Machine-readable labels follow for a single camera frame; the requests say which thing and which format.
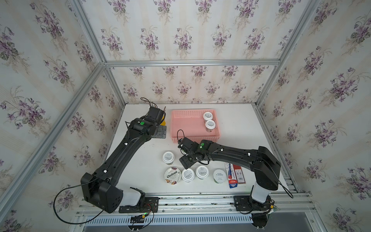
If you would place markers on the pink plastic basket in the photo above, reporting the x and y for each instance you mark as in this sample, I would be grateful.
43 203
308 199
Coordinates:
191 124

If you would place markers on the small circuit board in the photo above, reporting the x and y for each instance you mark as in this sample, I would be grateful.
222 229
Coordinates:
137 219

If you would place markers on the green rimmed yogurt cup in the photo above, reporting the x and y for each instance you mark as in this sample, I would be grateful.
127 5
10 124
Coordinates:
219 176

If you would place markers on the red pencil box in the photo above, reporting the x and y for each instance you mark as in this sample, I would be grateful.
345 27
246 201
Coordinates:
239 174

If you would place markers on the white ventilation grille strip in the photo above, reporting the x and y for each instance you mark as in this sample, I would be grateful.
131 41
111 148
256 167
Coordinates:
157 219

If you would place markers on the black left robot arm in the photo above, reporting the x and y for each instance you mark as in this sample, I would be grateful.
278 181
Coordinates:
100 188

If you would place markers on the white yogurt cup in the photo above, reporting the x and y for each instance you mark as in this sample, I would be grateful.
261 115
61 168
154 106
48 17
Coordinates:
210 125
202 172
207 116
168 157
188 175

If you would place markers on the yellow metal pencil cup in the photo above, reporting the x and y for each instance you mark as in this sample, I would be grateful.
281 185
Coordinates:
163 121

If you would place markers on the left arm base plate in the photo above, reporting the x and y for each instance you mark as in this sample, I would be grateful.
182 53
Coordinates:
144 206

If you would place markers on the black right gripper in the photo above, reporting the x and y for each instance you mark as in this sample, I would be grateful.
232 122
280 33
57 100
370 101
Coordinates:
184 163

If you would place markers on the Chobani yogurt cup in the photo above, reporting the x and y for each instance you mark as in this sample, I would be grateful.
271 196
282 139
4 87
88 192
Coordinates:
172 176

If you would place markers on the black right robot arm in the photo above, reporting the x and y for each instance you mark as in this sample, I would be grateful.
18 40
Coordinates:
259 161

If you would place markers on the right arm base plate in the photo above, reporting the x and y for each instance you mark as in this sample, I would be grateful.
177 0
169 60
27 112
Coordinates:
245 204

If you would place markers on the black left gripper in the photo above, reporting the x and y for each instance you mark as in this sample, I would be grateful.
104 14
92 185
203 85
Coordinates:
162 131

